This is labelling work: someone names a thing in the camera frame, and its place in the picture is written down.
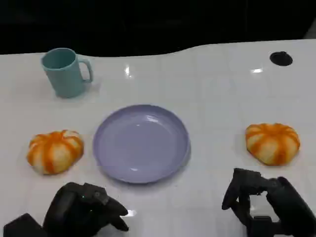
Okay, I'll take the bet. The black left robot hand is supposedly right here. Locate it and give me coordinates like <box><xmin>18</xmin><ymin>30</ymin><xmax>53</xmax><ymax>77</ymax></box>
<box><xmin>43</xmin><ymin>182</ymin><xmax>129</xmax><ymax>237</ymax></box>

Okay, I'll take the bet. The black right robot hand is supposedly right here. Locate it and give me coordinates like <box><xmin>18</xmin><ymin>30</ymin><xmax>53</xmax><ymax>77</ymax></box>
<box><xmin>221</xmin><ymin>167</ymin><xmax>316</xmax><ymax>237</ymax></box>

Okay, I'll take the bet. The orange and white bread roll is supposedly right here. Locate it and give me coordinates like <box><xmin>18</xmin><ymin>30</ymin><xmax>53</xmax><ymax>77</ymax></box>
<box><xmin>245</xmin><ymin>123</ymin><xmax>301</xmax><ymax>166</ymax></box>
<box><xmin>26</xmin><ymin>129</ymin><xmax>84</xmax><ymax>175</ymax></box>

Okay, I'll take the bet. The lilac plate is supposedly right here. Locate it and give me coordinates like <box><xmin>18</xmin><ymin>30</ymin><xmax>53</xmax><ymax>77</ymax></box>
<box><xmin>92</xmin><ymin>104</ymin><xmax>191</xmax><ymax>185</ymax></box>

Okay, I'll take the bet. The pale green mug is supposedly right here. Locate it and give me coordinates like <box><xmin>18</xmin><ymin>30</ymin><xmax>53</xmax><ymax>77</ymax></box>
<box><xmin>40</xmin><ymin>47</ymin><xmax>94</xmax><ymax>99</ymax></box>

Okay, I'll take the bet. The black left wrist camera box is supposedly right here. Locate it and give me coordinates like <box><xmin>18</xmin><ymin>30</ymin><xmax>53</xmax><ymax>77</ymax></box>
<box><xmin>3</xmin><ymin>213</ymin><xmax>48</xmax><ymax>237</ymax></box>

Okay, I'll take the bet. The black table cable grommet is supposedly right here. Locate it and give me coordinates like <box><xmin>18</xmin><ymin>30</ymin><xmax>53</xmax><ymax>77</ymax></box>
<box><xmin>269</xmin><ymin>51</ymin><xmax>293</xmax><ymax>66</ymax></box>

